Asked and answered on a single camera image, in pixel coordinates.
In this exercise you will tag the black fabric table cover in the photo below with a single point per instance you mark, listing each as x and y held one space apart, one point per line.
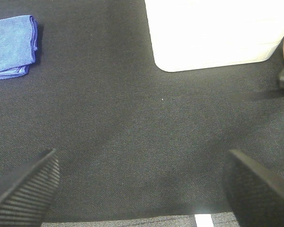
133 141

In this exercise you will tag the blue microfiber towel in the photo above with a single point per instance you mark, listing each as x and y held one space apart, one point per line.
18 45

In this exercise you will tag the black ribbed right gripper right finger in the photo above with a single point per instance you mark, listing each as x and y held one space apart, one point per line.
254 193

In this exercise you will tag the white plastic basket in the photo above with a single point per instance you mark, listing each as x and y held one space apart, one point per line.
199 34

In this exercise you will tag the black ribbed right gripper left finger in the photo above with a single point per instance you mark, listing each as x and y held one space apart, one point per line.
27 193

